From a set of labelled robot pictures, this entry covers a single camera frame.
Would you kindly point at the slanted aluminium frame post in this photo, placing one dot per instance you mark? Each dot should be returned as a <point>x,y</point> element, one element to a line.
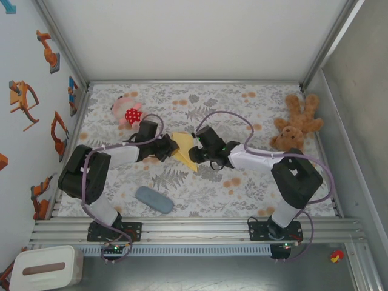
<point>61,39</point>
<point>333,39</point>

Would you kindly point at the pink plush doll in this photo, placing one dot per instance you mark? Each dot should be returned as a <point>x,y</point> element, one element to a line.
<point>130,115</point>

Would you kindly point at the orange grey wall sticker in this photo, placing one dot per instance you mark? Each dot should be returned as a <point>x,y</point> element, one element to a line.
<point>6,274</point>

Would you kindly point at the orange grey claw sticker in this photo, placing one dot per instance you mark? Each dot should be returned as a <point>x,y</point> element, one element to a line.
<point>18,97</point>

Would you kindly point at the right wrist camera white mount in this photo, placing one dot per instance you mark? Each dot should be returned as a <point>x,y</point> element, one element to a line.
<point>194,135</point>

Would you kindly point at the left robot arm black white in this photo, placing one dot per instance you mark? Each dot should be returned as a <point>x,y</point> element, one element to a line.
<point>82,175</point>

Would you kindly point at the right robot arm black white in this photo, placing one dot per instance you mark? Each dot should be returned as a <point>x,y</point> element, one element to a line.
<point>297,179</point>

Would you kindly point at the brown teddy bear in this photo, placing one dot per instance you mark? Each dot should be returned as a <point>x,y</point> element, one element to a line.
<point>303,118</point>

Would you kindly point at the small red yellow toy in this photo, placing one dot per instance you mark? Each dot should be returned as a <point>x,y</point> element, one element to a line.
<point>336,257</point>

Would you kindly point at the blue orange machine sticker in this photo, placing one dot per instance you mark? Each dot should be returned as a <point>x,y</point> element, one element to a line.
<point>72,94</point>

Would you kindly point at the short aluminium frame post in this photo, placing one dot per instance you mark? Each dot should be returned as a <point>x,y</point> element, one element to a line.
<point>363,269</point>

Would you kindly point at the orange block sticker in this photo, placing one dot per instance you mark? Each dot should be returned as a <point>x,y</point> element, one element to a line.
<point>3,162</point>

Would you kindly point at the black base plate right arm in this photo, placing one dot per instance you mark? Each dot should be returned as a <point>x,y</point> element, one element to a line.
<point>257,230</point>

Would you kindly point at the thin aluminium frame bar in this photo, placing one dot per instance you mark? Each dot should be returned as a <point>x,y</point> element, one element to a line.
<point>194,82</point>

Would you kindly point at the black base plate left arm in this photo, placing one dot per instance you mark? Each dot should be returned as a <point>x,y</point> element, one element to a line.
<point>135,230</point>

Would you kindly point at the aluminium frame rail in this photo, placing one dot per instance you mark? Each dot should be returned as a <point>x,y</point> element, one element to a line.
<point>337,207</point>
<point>74,130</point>

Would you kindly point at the blue wall sticker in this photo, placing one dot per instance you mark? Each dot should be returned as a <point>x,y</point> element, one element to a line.
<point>9,7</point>

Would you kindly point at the blue-grey glasses case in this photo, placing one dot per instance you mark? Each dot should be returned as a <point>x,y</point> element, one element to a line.
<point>153,200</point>

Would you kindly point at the white tissue box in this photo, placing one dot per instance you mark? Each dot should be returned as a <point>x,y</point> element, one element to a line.
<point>45,266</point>

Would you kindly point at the wide aluminium mounting rail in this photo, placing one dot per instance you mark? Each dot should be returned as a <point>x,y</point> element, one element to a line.
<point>197,230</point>

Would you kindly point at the yellow cloth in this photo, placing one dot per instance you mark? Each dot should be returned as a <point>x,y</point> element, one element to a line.
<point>183,141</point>

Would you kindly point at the floral printed tablecloth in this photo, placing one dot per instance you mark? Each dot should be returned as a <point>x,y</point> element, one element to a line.
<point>212,194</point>

